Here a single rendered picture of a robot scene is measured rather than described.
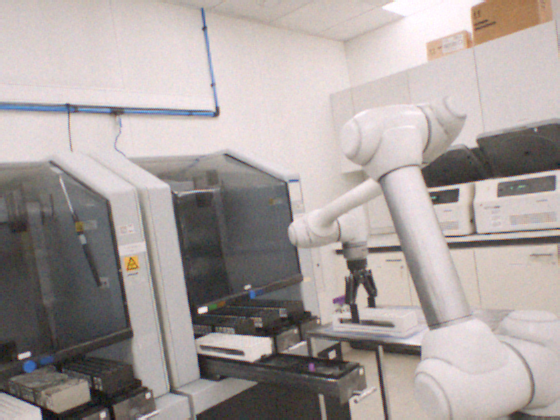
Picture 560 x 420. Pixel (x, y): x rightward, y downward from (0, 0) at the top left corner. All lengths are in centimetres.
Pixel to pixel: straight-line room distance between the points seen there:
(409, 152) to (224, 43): 269
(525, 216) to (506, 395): 249
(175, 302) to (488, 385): 104
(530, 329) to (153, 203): 117
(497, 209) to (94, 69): 264
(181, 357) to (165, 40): 221
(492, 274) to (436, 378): 261
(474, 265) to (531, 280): 36
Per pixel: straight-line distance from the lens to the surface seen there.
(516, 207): 361
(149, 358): 174
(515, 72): 392
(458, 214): 373
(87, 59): 309
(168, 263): 176
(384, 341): 172
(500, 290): 373
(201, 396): 177
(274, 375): 161
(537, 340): 128
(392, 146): 123
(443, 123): 134
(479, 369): 116
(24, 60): 293
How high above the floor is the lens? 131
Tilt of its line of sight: 3 degrees down
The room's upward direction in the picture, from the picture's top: 9 degrees counter-clockwise
